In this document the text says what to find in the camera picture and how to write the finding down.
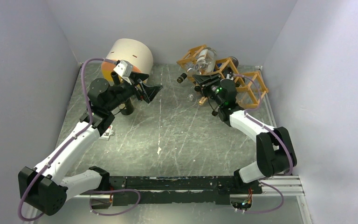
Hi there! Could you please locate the blue labelled clear bottle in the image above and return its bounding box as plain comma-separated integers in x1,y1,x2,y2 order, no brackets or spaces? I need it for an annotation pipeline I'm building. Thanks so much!
187,63,226,102

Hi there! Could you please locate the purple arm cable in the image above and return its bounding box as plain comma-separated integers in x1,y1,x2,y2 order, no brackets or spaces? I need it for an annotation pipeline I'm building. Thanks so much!
233,74,295,215
18,57,118,222

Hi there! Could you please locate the wooden wine rack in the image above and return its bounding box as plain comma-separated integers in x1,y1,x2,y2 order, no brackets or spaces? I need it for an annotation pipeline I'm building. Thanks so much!
177,44,269,109

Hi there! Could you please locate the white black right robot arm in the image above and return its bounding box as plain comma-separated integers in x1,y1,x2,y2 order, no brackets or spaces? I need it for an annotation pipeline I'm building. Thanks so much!
193,75,297,193

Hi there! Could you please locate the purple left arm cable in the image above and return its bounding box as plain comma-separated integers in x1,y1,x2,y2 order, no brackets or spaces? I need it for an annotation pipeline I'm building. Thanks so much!
18,57,118,222

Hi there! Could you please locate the dark green wine bottle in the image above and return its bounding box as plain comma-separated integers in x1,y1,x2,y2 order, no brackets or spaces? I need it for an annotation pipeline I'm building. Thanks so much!
110,71,134,116

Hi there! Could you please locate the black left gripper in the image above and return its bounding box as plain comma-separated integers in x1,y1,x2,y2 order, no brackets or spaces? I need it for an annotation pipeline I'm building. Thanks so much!
106,71,163,112

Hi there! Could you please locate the aluminium frame rail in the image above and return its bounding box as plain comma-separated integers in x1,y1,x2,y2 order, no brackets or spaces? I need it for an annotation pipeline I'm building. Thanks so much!
23,176,314,224

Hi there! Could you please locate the clear bottle black cap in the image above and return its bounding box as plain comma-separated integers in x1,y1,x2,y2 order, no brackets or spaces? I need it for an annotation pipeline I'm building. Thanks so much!
177,61,196,85

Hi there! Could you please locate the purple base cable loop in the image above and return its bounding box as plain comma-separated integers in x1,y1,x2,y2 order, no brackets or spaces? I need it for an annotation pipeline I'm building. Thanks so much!
89,189,141,217

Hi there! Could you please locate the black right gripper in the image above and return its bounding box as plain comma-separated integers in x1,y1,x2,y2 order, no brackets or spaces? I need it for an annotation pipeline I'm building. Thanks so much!
193,72,224,107

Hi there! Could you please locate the dark bottle gold foil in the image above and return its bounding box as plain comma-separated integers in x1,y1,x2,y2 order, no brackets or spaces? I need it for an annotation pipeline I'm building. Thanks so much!
194,56,239,107

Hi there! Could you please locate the clear plastic packet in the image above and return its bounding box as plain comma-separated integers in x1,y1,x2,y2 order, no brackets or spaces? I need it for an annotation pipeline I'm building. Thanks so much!
99,125,114,140

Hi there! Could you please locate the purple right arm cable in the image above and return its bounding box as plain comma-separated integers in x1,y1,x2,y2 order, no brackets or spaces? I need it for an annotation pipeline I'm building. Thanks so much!
233,74,295,215

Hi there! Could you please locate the white orange yellow bread box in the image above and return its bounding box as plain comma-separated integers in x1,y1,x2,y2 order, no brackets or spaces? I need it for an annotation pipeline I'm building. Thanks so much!
106,38,153,75

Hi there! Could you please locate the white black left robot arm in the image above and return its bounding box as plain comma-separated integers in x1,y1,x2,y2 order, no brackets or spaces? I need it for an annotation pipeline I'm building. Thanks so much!
18,72,163,217

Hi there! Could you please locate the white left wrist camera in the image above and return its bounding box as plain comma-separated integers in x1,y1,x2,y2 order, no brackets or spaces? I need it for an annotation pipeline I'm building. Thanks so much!
113,60,133,80

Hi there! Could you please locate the large clear glass bottle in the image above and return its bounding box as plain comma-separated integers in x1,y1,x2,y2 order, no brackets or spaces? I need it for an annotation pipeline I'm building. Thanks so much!
187,47,217,76

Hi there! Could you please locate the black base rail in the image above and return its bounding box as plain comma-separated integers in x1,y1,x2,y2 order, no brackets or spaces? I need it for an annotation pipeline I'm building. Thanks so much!
79,175,263,206

